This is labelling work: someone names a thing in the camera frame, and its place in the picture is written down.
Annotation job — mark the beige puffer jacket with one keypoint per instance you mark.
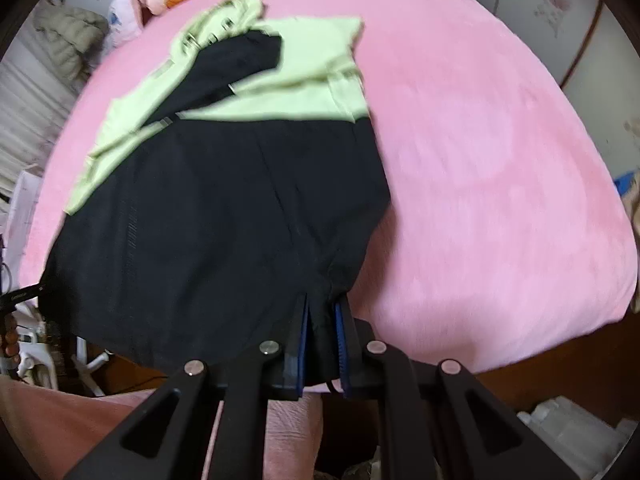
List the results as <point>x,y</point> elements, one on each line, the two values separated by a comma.
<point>70,35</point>

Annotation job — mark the white plastic stand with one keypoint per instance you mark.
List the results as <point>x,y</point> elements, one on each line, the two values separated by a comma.
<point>85,365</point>

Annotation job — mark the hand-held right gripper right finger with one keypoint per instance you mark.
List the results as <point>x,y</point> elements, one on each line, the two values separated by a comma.
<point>342,347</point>

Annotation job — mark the bed with pink sheet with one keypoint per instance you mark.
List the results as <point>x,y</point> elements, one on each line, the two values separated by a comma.
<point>475,185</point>

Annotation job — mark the beige cloth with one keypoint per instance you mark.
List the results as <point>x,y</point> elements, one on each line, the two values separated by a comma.
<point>635,260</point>

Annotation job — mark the floral print wardrobe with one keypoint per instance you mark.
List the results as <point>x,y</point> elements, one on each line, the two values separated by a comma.
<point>565,10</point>

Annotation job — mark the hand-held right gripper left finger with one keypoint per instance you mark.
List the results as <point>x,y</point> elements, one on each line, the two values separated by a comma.
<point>301,340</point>

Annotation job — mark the pale floral curtain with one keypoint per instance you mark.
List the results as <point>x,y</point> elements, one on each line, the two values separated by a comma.
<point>25,110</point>

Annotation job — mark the white plastic bag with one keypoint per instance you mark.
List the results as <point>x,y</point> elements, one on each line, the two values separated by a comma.
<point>565,417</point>

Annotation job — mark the green and black hooded jacket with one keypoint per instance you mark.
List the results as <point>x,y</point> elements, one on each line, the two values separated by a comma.
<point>225,210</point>

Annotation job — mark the blue plastic stool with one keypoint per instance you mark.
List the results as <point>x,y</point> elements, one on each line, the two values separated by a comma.
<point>627,184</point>

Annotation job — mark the white cushion with bag print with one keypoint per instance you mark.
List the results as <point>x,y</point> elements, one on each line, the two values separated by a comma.
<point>120,25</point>

